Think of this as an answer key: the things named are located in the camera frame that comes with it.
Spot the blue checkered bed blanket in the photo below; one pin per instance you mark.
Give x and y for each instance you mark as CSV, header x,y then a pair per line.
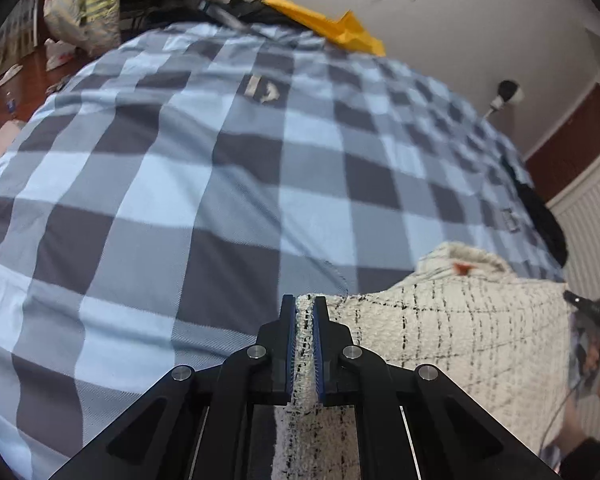
x,y
155,185

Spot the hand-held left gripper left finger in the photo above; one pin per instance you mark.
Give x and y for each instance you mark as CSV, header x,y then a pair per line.
x,y
289,355

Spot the dark clothing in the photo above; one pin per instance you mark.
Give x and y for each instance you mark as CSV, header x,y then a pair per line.
x,y
547,220

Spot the person's right forearm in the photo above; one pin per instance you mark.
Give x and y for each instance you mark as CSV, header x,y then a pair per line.
x,y
587,455

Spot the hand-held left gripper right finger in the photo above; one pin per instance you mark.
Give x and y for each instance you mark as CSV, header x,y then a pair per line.
x,y
322,355

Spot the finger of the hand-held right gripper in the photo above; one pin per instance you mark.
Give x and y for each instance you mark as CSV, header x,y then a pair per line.
x,y
576,300

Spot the patterned curtain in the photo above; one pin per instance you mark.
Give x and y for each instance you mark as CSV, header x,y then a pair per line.
x,y
15,30

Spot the cream tweed checked garment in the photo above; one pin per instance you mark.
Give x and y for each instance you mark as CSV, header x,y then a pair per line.
x,y
455,340

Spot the black bag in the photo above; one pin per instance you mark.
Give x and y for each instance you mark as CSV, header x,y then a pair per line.
x,y
252,12

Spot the yellow striped bedding bundle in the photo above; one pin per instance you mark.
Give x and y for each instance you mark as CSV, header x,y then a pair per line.
x,y
85,10

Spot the white wall socket plug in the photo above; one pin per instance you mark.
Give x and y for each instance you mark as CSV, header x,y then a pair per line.
x,y
509,92

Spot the white ribbed radiator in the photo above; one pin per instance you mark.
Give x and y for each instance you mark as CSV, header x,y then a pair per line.
x,y
592,210

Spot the white paper scrap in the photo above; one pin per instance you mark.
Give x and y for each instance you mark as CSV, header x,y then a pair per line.
x,y
9,75
60,55

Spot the yellow cloth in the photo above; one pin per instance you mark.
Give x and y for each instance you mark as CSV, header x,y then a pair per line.
x,y
340,27

